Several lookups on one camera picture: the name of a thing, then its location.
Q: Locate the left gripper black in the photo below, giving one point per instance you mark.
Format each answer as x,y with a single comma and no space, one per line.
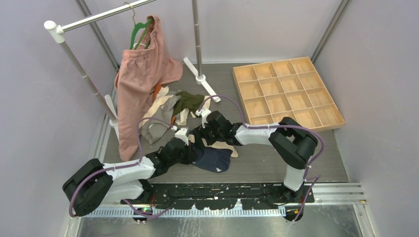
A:
191,155

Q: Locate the orange underwear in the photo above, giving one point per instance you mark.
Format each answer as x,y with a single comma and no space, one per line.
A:
157,89

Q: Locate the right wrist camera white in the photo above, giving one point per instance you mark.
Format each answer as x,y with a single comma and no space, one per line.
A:
203,114

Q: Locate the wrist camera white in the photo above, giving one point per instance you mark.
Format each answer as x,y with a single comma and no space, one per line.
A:
203,114
182,134

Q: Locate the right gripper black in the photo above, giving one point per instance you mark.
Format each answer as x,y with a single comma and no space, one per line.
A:
201,132

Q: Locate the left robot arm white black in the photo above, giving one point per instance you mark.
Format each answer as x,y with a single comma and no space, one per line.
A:
96,182

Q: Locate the pink trousers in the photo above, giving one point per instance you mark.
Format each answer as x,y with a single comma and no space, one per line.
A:
140,71

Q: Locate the olive green underwear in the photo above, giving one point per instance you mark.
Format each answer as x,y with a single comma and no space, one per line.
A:
187,101

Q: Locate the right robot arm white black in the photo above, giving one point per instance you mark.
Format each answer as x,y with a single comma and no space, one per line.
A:
294,143

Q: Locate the navy underwear cream waistband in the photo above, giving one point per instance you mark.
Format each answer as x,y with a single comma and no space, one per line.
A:
214,158

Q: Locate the wooden compartment tray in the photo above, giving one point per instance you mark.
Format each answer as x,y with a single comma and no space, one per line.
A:
270,91

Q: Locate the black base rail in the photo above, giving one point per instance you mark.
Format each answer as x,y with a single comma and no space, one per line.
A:
218,196

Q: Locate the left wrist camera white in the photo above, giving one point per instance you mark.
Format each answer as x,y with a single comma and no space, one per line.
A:
182,134

